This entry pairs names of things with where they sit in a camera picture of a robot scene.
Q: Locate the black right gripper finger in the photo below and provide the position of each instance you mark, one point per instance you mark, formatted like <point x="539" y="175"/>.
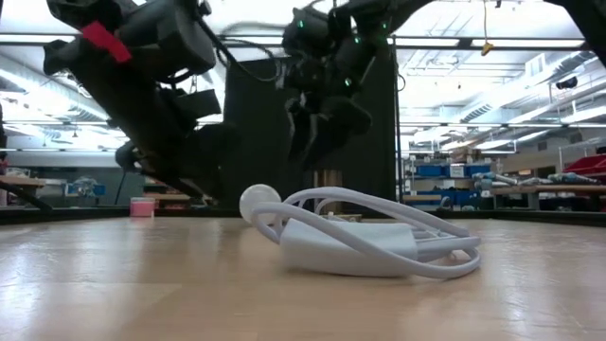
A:
<point x="296" y="137"/>
<point x="326" y="147"/>

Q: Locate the white frosted lightbulb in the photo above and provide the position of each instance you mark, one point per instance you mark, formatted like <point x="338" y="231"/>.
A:
<point x="258" y="201"/>

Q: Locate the background wooden workbench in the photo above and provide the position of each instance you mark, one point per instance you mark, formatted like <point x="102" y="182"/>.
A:
<point x="544" y="190"/>

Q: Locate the rack with red bins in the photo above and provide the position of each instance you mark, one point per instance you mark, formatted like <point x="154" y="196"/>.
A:
<point x="587" y="165"/>

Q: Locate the metal lamp base with socket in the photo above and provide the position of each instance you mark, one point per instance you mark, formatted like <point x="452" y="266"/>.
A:
<point x="326" y="182"/>

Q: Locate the background desk with dark leg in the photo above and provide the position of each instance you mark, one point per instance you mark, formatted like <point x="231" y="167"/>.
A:
<point x="19" y="182"/>

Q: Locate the blue storage bin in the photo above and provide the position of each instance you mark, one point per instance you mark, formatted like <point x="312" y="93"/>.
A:
<point x="478" y="170"/>
<point x="431" y="171"/>

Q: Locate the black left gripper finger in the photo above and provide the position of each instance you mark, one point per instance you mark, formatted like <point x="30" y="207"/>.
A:
<point x="165" y="179"/>
<point x="210" y="182"/>

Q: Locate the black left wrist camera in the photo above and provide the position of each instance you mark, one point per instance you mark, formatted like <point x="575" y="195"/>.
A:
<point x="180" y="38"/>

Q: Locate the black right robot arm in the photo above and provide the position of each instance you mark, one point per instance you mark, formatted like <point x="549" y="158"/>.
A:
<point x="360" y="52"/>

